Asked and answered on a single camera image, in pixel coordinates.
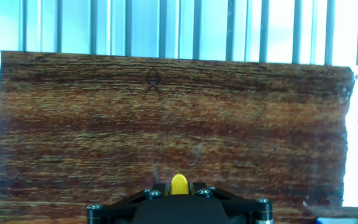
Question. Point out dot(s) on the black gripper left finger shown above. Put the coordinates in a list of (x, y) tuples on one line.
[(117, 212)]

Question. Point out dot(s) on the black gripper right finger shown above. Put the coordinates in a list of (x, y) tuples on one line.
[(244, 211)]

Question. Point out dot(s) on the wood grain table mat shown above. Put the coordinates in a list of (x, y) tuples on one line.
[(104, 124)]

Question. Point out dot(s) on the blue tissue pack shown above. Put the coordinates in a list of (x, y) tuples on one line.
[(337, 221)]

